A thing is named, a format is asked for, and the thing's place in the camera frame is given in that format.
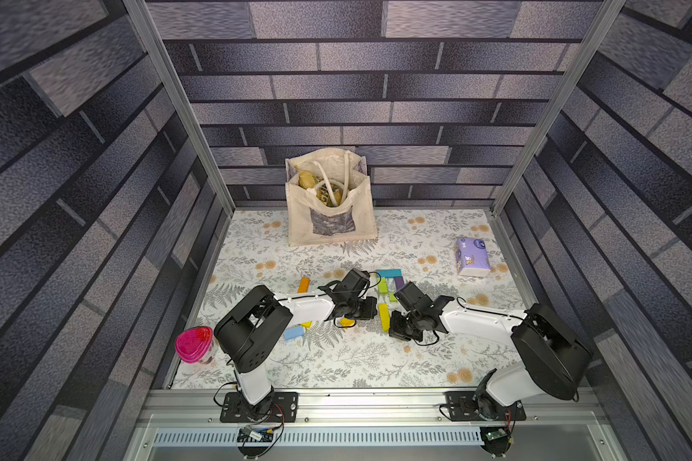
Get teal block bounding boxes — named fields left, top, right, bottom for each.
left=377, top=269, right=403, bottom=279

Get pink lidded cup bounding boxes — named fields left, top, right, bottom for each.
left=175, top=327, right=215, bottom=364

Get right circuit board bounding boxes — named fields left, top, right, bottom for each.
left=481, top=428, right=509, bottom=444

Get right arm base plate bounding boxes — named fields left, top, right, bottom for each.
left=443, top=390, right=527, bottom=423

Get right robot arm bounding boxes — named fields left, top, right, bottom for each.
left=388, top=282, right=592, bottom=422

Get orange long block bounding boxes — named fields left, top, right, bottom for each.
left=298, top=278, right=311, bottom=293

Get beige canvas tote bag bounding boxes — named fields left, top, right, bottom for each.
left=284, top=148, right=379, bottom=246

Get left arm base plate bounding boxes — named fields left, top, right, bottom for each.
left=219, top=391, right=300, bottom=424

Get light blue block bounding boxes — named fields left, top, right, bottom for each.
left=283, top=326, right=307, bottom=341

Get circuit board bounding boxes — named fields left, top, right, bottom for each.
left=481, top=428, right=509, bottom=444
left=236, top=428, right=275, bottom=444

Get purple tissue pack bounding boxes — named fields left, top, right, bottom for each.
left=455, top=237, right=491, bottom=278

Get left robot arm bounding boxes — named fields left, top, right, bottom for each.
left=213, top=269, right=377, bottom=422

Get left circuit board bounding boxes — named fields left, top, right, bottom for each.
left=236, top=428, right=275, bottom=444

